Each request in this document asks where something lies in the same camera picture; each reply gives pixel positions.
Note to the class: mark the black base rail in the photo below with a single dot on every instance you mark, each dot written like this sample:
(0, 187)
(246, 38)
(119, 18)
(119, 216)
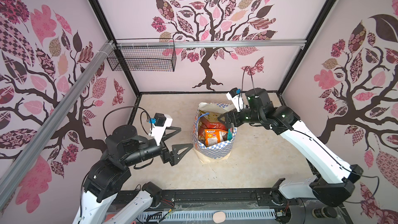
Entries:
(294, 211)

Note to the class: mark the black wire mesh basket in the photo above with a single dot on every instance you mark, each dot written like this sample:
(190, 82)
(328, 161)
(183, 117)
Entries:
(143, 54)

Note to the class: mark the black round knob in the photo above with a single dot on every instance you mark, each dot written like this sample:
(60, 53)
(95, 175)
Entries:
(324, 212)

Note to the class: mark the teal item in bag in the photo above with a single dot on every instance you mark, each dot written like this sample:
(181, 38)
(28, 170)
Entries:
(230, 134)

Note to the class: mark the white slotted cable duct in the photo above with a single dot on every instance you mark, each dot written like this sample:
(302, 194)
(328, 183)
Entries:
(206, 216)

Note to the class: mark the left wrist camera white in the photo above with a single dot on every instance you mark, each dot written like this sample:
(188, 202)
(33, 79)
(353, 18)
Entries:
(159, 123)

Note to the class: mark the orange snack packet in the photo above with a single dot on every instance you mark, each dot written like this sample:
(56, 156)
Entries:
(215, 136)

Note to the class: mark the aluminium crossbar back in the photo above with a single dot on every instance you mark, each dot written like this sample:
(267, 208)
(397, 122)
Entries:
(216, 44)

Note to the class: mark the red gold fruit snack bag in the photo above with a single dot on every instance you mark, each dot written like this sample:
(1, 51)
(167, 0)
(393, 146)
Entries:
(209, 120)

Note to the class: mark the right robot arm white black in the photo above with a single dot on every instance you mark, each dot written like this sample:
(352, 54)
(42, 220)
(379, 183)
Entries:
(334, 181)

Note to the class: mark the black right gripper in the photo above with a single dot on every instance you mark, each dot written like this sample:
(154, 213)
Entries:
(227, 116)

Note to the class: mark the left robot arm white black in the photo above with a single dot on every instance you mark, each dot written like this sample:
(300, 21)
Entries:
(126, 150)

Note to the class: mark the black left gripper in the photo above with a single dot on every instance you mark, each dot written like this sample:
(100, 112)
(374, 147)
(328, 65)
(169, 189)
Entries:
(174, 156)

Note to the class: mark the blue checkered paper bag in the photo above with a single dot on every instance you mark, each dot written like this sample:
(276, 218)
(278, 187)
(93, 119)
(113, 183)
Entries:
(216, 152)

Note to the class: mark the aluminium crossbar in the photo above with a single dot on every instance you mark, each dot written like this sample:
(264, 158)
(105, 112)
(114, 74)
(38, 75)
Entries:
(216, 44)
(22, 164)

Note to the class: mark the black metal frame post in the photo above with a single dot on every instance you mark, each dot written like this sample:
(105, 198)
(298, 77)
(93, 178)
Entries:
(95, 5)

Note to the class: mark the aluminium crossbar left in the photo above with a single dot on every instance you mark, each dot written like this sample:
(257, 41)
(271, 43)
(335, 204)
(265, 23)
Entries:
(22, 164)

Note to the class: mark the round beige sticker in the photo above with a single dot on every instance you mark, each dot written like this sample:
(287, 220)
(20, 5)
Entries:
(219, 217)

